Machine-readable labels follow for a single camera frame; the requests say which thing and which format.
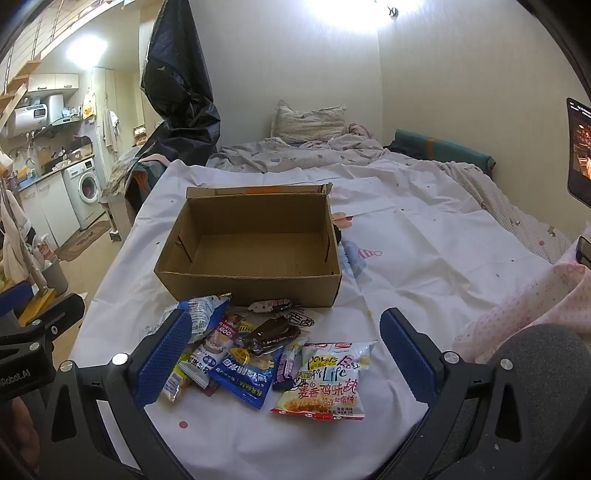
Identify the large white and yellow packet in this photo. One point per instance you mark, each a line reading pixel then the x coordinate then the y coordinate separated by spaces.
pixel 323 387

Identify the white washing machine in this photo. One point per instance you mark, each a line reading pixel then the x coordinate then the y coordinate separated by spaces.
pixel 83 189

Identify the white and blue snack packet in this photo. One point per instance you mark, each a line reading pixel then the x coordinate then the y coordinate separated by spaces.
pixel 203 311

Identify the brown cardboard box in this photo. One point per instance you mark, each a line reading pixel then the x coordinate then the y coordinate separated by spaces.
pixel 258 286

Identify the black hanging garment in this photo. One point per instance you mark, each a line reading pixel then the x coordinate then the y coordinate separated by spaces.
pixel 180 92

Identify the white wall cabinet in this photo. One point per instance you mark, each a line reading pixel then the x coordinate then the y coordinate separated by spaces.
pixel 53 81

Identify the wooden rack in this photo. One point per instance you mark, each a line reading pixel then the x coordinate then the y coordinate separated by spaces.
pixel 39 304

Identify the ceiling lamp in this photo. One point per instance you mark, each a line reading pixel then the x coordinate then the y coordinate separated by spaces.
pixel 351 11

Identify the yellow snack packet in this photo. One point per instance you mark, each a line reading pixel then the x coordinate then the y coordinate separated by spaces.
pixel 175 381

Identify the tablet screen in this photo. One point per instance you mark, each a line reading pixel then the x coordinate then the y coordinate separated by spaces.
pixel 581 152

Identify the black phone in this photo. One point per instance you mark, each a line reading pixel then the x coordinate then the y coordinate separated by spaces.
pixel 584 251

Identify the dark brown snack packet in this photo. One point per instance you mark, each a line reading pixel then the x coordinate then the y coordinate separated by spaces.
pixel 270 336

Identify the range hood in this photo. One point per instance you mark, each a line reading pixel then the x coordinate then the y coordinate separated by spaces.
pixel 62 115

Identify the white water heater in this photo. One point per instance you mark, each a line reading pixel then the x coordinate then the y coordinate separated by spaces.
pixel 27 120

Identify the patterned pillow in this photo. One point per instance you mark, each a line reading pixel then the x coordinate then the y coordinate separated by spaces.
pixel 307 122

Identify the wooden staircase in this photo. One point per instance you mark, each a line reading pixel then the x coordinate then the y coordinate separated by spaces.
pixel 16 87

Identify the slim white and purple packet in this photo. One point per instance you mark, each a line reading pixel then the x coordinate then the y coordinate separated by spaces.
pixel 287 369

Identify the grey bin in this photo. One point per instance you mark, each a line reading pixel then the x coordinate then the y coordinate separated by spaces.
pixel 55 277

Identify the brown floor mat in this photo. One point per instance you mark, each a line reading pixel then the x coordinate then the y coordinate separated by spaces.
pixel 81 240

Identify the white hanging cloth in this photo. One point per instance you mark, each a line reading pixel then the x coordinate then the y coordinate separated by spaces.
pixel 16 230

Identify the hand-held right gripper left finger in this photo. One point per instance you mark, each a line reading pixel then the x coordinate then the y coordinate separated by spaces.
pixel 161 353

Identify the white and dark purple packet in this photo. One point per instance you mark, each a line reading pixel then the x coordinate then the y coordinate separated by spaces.
pixel 272 304

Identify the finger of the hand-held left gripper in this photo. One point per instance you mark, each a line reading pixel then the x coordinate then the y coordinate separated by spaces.
pixel 55 318
pixel 14 300

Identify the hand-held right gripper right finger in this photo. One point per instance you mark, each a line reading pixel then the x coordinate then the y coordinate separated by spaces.
pixel 407 355

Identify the patterned cloth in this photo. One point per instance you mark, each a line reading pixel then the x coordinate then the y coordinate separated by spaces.
pixel 127 173

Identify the small white snack packet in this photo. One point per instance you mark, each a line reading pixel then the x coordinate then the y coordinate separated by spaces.
pixel 199 364

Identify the green cushion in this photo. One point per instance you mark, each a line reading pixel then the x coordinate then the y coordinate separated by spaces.
pixel 443 150

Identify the pink dotted cloth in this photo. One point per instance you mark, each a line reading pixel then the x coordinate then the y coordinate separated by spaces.
pixel 531 300

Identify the grey patterned duvet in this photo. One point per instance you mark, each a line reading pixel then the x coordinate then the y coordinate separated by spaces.
pixel 286 154

